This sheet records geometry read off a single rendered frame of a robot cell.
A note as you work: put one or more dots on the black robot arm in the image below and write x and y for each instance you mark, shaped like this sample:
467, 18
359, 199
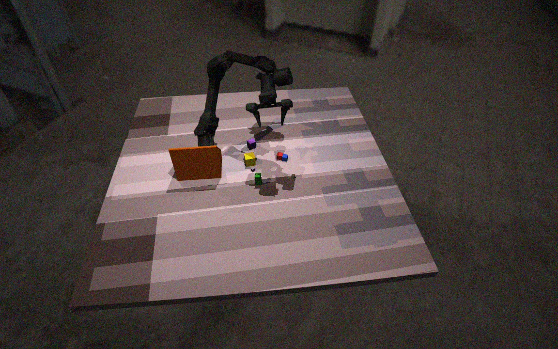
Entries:
216, 69

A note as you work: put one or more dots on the yellow cube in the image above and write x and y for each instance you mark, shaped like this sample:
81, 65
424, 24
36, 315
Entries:
249, 159

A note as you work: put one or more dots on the purple cube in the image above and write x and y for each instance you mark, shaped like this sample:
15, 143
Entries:
251, 143

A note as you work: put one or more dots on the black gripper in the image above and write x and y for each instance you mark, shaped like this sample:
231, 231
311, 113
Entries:
284, 104

